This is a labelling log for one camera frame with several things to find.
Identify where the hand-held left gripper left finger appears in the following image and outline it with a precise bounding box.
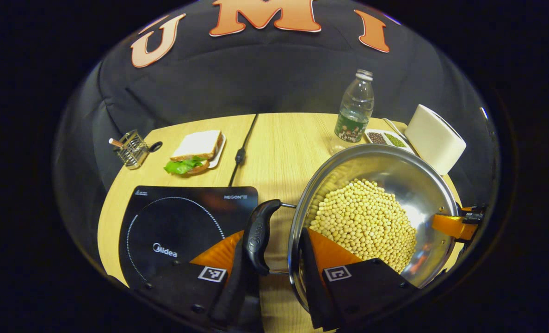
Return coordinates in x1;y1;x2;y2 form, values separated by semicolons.
138;230;264;333

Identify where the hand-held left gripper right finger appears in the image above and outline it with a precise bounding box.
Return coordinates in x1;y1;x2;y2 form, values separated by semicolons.
299;228;419;332

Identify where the stainless steel pot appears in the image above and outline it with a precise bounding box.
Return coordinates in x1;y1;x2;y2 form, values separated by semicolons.
242;143;460;315

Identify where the black induction cooktop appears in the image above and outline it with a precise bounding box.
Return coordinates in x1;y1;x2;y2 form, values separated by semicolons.
118;185;259;290

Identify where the pile of soybeans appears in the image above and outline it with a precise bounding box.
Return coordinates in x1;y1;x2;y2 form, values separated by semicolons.
309;178;417;273

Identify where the white toaster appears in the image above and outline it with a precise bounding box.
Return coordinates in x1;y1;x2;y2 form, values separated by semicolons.
404;104;467;176

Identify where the white divided dish of beans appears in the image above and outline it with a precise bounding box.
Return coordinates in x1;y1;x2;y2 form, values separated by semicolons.
364;129;416;154

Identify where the small white plate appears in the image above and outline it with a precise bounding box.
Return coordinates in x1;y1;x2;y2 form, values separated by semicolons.
207;133;227;169

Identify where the clear plastic water bottle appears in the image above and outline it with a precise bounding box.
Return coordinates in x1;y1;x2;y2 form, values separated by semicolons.
329;69;375;155

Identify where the sandwich with lettuce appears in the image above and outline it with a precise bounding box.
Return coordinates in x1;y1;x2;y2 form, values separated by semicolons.
164;129;224;175

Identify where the black backdrop cloth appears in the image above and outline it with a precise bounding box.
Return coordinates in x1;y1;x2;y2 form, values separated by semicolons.
52;0;501;278

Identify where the black power cable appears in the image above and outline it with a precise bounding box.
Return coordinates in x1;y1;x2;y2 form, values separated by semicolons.
228;113;259;187

